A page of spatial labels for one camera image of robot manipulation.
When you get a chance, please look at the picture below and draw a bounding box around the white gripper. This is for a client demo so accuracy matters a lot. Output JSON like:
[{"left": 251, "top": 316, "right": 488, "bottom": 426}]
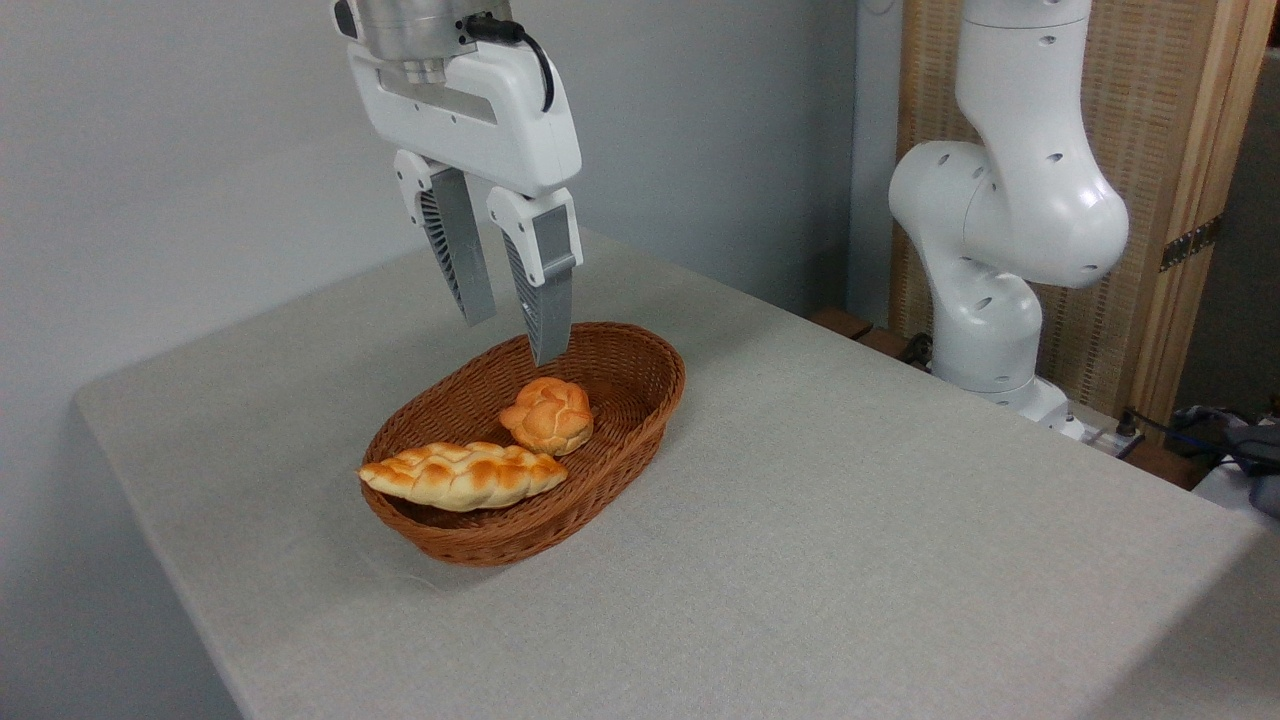
[{"left": 346, "top": 42, "right": 584, "bottom": 366}]

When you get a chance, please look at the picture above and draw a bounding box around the long braided bread loaf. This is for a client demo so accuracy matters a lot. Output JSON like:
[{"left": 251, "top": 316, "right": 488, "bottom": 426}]
[{"left": 358, "top": 442, "right": 569, "bottom": 513}]

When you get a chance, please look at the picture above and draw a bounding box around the round knotted bread roll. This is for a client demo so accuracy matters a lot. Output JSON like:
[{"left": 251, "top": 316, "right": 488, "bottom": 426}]
[{"left": 499, "top": 377, "right": 594, "bottom": 457}]

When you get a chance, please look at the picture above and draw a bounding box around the brown wicker oval basket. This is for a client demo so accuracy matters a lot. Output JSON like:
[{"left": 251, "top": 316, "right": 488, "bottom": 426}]
[{"left": 360, "top": 322, "right": 687, "bottom": 568}]

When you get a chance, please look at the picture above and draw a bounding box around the grey tablecloth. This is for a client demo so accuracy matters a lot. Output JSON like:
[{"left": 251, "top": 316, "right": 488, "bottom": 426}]
[{"left": 72, "top": 222, "right": 1280, "bottom": 720}]

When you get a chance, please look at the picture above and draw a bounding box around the wooden woven folding screen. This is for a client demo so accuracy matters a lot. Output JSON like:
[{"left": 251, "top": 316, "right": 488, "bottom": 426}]
[{"left": 888, "top": 0, "right": 1280, "bottom": 433}]

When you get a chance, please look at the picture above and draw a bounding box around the metal screen hinge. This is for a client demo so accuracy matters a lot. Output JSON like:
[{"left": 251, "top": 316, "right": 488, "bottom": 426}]
[{"left": 1160, "top": 215, "right": 1223, "bottom": 273}]

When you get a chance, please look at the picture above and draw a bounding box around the white side table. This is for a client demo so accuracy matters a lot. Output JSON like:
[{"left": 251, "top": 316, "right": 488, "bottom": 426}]
[{"left": 1192, "top": 456, "right": 1280, "bottom": 533}]

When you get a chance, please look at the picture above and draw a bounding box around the dark grey device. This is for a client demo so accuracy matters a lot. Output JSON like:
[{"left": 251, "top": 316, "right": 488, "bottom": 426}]
[{"left": 1224, "top": 424, "right": 1280, "bottom": 519}]

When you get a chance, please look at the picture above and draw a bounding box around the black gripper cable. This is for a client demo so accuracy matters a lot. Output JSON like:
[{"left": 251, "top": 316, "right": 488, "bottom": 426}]
[{"left": 464, "top": 14, "right": 555, "bottom": 112}]

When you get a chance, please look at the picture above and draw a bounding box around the black power cable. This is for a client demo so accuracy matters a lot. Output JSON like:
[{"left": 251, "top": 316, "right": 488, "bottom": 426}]
[{"left": 1114, "top": 408, "right": 1246, "bottom": 463}]

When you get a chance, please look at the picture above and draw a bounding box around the blue cable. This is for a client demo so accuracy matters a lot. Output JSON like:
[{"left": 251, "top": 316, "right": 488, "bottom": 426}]
[{"left": 1168, "top": 404, "right": 1256, "bottom": 473}]

